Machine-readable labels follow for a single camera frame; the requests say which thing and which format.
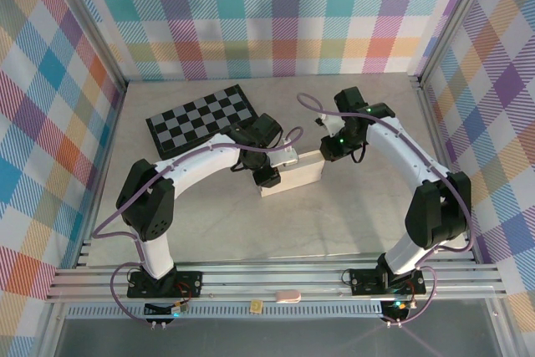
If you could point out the white paper box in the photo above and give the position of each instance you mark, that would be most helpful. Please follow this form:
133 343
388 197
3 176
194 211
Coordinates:
301 175

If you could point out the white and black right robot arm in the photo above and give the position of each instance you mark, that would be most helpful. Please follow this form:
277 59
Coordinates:
439 210

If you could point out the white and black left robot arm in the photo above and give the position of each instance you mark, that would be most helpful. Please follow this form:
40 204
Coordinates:
146 202

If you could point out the black and grey chessboard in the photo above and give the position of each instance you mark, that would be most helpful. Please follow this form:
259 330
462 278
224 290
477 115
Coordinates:
196 118

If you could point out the pink oval eraser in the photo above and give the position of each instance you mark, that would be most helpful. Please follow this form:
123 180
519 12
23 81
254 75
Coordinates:
286 296

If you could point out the small controller board with LED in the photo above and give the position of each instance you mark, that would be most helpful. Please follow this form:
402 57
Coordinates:
397 307
175 310

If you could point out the small yellow tag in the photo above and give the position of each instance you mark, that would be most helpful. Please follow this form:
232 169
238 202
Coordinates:
256 306

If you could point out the aluminium side rail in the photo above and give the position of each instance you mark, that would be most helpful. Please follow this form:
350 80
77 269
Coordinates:
433 123
109 135

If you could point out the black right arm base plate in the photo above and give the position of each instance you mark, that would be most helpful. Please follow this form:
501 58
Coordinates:
363 279

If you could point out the aluminium front rail frame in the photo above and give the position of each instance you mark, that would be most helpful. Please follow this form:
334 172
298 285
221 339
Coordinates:
271 279

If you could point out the aluminium frame post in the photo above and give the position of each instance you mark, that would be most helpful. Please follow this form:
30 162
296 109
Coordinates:
89 27
454 18

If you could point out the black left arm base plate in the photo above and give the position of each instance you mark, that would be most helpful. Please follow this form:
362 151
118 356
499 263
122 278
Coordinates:
188 282

